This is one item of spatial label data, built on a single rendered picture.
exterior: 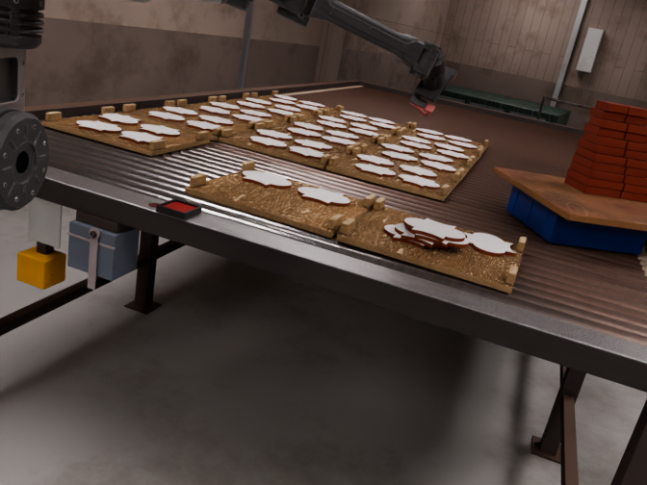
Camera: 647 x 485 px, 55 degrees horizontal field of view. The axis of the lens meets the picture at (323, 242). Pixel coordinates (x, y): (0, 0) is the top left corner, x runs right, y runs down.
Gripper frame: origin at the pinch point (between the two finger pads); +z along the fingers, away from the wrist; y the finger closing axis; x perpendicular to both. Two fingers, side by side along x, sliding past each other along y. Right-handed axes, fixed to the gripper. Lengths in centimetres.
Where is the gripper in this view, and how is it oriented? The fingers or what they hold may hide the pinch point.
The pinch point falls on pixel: (433, 100)
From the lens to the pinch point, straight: 182.6
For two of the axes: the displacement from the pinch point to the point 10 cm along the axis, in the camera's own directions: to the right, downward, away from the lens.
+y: -5.4, 8.1, -2.2
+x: 8.2, 4.6, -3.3
